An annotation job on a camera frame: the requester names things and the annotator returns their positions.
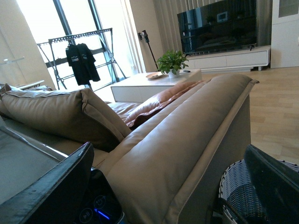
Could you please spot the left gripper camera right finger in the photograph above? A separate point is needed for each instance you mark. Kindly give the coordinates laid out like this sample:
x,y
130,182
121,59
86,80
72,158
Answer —
x,y
276,185

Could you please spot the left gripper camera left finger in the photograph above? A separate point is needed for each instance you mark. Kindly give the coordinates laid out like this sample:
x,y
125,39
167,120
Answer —
x,y
54,198

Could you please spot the grey front-load washing machine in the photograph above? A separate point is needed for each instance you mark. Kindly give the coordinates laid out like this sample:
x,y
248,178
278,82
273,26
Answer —
x,y
23,160

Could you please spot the white woven laundry basket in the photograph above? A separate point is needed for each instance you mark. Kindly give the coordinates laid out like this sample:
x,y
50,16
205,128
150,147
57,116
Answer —
x,y
238,195

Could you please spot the beige sofa back cushion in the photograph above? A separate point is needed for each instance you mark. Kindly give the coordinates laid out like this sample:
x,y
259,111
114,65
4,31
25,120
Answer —
x,y
79,115

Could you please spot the beige leather sofa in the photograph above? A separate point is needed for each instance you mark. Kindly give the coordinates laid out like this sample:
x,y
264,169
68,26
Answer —
x,y
168,169

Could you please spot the wooden side table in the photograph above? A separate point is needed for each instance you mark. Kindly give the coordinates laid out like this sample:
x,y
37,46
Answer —
x,y
31,85

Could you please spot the white tv cabinet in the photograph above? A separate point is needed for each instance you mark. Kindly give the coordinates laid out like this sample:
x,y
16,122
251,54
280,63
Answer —
x,y
234,61

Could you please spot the white coffee table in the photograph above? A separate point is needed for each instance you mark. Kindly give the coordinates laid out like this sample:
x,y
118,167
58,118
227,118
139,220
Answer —
x,y
138,88

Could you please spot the black t-shirt on hanger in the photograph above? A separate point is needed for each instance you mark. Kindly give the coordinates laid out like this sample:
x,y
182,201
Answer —
x,y
81,59

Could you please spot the orange-brown throw pillow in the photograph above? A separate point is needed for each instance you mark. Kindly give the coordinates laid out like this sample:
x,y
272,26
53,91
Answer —
x,y
156,103

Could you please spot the white floor lamp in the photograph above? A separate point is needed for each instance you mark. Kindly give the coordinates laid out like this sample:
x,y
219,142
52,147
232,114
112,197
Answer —
x,y
10,71

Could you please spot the round wooden plate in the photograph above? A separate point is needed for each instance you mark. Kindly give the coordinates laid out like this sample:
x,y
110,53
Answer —
x,y
154,75

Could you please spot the white tall cabinet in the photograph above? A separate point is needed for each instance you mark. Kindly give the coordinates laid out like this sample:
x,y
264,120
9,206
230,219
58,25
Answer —
x,y
285,34

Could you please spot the green potted plant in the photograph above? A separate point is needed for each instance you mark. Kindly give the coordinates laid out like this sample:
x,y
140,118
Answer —
x,y
171,63

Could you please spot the large black television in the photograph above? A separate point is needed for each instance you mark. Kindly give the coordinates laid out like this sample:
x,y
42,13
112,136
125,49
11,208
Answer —
x,y
220,26

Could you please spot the black cordless stick vacuum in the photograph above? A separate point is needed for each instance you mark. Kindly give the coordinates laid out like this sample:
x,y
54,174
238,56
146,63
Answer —
x,y
143,35

